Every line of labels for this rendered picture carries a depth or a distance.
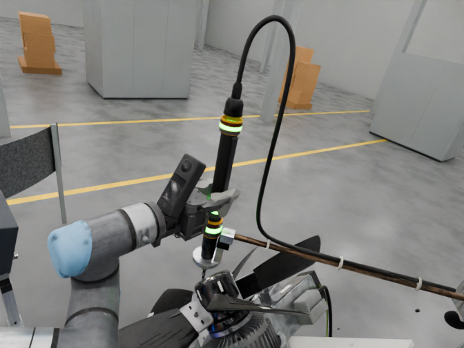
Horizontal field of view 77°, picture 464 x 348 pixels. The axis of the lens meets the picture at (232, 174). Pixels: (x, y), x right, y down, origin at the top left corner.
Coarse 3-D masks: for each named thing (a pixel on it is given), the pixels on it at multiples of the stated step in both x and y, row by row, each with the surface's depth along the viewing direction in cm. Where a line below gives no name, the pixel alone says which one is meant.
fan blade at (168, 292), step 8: (160, 296) 113; (168, 296) 107; (176, 296) 103; (184, 296) 99; (160, 304) 107; (168, 304) 102; (176, 304) 100; (184, 304) 97; (152, 312) 107; (160, 312) 103
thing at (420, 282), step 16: (272, 16) 47; (256, 32) 49; (288, 32) 48; (240, 64) 51; (240, 80) 52; (288, 80) 51; (272, 144) 56; (272, 240) 66; (320, 256) 66; (384, 272) 64; (416, 288) 64; (448, 288) 63
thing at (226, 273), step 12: (216, 276) 92; (228, 276) 88; (204, 288) 85; (216, 288) 84; (228, 288) 86; (204, 300) 85; (216, 312) 85; (228, 312) 85; (240, 312) 84; (216, 324) 82; (228, 324) 82
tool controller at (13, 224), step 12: (0, 192) 107; (0, 204) 101; (0, 216) 96; (12, 216) 98; (0, 228) 91; (12, 228) 93; (0, 240) 92; (12, 240) 95; (0, 252) 94; (12, 252) 97; (0, 264) 96
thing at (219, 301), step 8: (216, 296) 68; (224, 296) 71; (216, 304) 59; (224, 304) 59; (232, 304) 59; (240, 304) 60; (248, 304) 61; (256, 304) 62; (264, 312) 73; (272, 312) 69; (280, 312) 65; (288, 312) 60; (296, 312) 60
